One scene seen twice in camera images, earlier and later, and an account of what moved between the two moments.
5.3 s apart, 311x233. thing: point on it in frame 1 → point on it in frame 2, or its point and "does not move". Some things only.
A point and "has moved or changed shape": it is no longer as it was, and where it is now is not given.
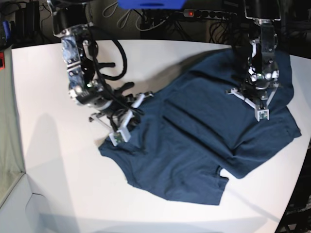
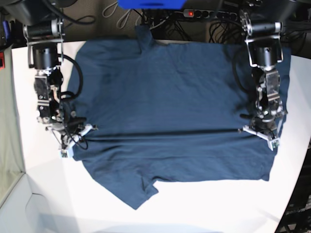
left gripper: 259,95 → 267,121
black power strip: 209,13 does not move
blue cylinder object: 6,24 does not move
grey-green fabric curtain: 11,165 does not move
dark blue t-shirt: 190,129 has moved or changed shape
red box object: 2,60 does not move
